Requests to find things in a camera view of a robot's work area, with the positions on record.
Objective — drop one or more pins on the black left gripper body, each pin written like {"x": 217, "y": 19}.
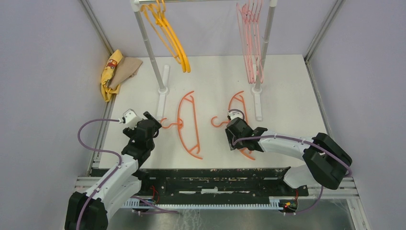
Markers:
{"x": 129, "y": 132}

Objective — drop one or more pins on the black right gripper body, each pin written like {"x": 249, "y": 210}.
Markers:
{"x": 230, "y": 137}

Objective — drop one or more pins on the orange plastic hanger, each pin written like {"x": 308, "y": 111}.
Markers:
{"x": 236, "y": 99}
{"x": 186, "y": 124}

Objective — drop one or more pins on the yellow plastic hanger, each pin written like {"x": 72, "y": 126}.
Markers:
{"x": 179, "y": 41}
{"x": 171, "y": 35}

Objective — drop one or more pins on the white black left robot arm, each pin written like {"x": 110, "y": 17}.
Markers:
{"x": 93, "y": 209}

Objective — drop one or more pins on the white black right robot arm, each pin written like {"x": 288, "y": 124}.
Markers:
{"x": 325, "y": 161}

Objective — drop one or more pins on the white rack foot left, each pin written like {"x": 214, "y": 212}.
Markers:
{"x": 163, "y": 93}

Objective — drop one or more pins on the yellow printed cloth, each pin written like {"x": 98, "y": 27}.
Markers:
{"x": 108, "y": 74}

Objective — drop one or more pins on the beige cloth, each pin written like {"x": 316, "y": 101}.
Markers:
{"x": 126, "y": 68}

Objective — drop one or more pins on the grey rack pole right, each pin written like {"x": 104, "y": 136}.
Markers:
{"x": 264, "y": 48}

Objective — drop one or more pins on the grey rack pole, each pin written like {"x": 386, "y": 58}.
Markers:
{"x": 136, "y": 7}
{"x": 264, "y": 48}

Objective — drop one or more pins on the grey rack pole left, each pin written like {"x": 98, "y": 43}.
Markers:
{"x": 136, "y": 7}

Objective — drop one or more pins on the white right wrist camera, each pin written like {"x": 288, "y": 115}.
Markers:
{"x": 235, "y": 114}

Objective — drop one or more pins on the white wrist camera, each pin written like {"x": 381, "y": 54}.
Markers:
{"x": 235, "y": 114}
{"x": 130, "y": 119}

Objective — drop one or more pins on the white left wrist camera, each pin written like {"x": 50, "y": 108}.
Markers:
{"x": 130, "y": 119}

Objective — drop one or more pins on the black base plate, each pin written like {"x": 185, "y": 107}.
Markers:
{"x": 218, "y": 186}

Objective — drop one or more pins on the white slotted cable duct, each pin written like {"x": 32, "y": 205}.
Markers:
{"x": 273, "y": 204}

